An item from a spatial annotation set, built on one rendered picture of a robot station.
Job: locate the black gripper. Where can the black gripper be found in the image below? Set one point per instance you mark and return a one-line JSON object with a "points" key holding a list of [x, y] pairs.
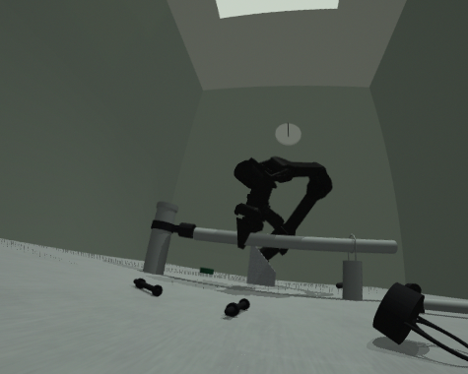
{"points": [[252, 220]]}

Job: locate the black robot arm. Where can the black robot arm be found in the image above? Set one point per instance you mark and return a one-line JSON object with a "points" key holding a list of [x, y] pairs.
{"points": [[261, 176]]}

